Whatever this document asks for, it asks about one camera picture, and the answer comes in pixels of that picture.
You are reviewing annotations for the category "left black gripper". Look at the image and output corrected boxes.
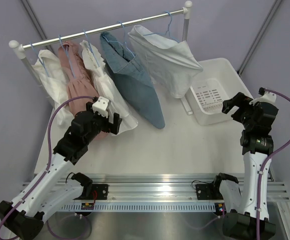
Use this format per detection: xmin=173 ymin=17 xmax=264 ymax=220
xmin=84 ymin=102 xmax=121 ymax=144

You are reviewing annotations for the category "blue denim skirt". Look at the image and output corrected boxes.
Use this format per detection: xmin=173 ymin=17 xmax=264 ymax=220
xmin=100 ymin=32 xmax=165 ymax=129

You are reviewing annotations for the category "blue wire hanger of skirt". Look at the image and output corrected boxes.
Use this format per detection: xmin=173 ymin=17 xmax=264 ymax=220
xmin=103 ymin=21 xmax=135 ymax=58

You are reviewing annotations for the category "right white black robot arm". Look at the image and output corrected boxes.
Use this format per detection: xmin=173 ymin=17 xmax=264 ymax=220
xmin=211 ymin=92 xmax=278 ymax=240

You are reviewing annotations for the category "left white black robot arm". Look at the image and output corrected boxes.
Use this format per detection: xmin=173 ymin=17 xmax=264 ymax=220
xmin=0 ymin=97 xmax=122 ymax=240

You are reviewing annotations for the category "white skirt on right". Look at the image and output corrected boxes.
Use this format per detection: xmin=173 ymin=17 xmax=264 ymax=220
xmin=128 ymin=25 xmax=203 ymax=99

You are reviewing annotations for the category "white plastic basket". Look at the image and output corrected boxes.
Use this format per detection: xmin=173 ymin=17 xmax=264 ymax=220
xmin=185 ymin=58 xmax=252 ymax=126

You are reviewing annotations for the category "white ruffled dress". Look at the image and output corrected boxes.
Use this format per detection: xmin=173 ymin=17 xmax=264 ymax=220
xmin=80 ymin=40 xmax=138 ymax=134

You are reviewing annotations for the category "pink dress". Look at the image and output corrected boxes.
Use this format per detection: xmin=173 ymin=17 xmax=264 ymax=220
xmin=57 ymin=41 xmax=110 ymax=141

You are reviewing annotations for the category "white garment far left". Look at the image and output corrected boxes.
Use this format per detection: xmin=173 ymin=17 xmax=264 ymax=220
xmin=31 ymin=48 xmax=74 ymax=130

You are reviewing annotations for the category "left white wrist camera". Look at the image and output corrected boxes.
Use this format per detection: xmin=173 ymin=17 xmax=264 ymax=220
xmin=92 ymin=96 xmax=111 ymax=118

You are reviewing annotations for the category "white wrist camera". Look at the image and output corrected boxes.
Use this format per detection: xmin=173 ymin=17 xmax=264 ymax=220
xmin=249 ymin=87 xmax=276 ymax=106
xmin=92 ymin=96 xmax=111 ymax=118

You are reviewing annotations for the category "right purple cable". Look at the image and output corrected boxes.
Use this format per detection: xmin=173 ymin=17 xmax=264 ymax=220
xmin=256 ymin=88 xmax=290 ymax=240

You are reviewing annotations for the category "purple cable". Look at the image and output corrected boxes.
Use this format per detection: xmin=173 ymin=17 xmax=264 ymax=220
xmin=0 ymin=95 xmax=100 ymax=238
xmin=256 ymin=88 xmax=290 ymax=240

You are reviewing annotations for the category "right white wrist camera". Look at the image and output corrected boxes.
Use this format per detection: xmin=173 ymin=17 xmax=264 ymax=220
xmin=249 ymin=87 xmax=276 ymax=106

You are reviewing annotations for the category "aluminium mounting rail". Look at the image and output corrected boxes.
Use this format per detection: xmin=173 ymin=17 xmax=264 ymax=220
xmin=19 ymin=173 xmax=290 ymax=202

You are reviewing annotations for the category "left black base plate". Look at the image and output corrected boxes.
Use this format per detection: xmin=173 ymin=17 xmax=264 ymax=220
xmin=75 ymin=183 xmax=109 ymax=201

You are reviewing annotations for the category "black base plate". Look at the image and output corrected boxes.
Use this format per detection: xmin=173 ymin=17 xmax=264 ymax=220
xmin=75 ymin=183 xmax=109 ymax=201
xmin=195 ymin=183 xmax=223 ymax=200

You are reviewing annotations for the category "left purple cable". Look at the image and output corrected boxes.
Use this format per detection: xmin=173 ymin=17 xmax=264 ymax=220
xmin=0 ymin=95 xmax=100 ymax=238

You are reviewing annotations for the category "white slotted cable duct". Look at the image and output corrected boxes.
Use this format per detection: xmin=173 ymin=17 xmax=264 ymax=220
xmin=58 ymin=202 xmax=216 ymax=213

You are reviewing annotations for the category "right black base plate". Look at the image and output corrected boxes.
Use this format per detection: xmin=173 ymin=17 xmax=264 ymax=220
xmin=195 ymin=183 xmax=223 ymax=200

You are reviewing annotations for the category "blue wire hanger right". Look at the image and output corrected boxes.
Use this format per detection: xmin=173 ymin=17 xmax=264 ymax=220
xmin=144 ymin=11 xmax=180 ymax=43

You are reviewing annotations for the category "blue wire hanger far left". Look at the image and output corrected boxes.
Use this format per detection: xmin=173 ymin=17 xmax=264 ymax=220
xmin=30 ymin=42 xmax=49 ymax=77

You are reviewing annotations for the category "blue wire hanger of pink dress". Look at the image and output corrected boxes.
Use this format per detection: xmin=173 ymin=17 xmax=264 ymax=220
xmin=59 ymin=35 xmax=76 ymax=78

